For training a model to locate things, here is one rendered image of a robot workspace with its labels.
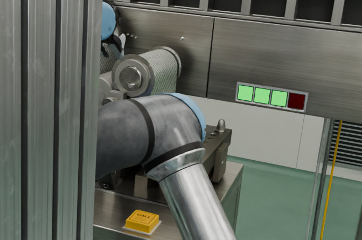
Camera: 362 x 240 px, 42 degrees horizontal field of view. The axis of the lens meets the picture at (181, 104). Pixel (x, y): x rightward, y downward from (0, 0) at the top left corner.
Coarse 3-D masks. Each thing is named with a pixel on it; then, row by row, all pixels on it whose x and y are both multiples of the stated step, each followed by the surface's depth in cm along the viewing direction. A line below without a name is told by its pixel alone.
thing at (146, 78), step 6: (126, 60) 146; (132, 60) 146; (120, 66) 148; (126, 66) 147; (138, 66) 146; (144, 66) 146; (144, 72) 145; (144, 78) 146; (120, 84) 149; (144, 84) 146; (120, 90) 149; (126, 90) 149; (138, 90) 147; (144, 90) 147; (132, 96) 148
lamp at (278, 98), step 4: (276, 92) 166; (280, 92) 166; (284, 92) 166; (272, 96) 167; (276, 96) 167; (280, 96) 166; (284, 96) 166; (272, 100) 168; (276, 100) 167; (280, 100) 167; (284, 100) 166; (272, 104) 168; (276, 104) 167; (280, 104) 167; (284, 104) 166
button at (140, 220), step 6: (138, 210) 134; (132, 216) 130; (138, 216) 130; (144, 216) 131; (150, 216) 131; (156, 216) 131; (126, 222) 128; (132, 222) 127; (138, 222) 127; (144, 222) 127; (150, 222) 128; (156, 222) 131; (132, 228) 128; (138, 228) 127; (144, 228) 127; (150, 228) 127
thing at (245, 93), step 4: (240, 88) 170; (244, 88) 170; (248, 88) 169; (252, 88) 169; (240, 92) 171; (244, 92) 170; (248, 92) 170; (252, 92) 169; (240, 96) 171; (244, 96) 171; (248, 96) 170
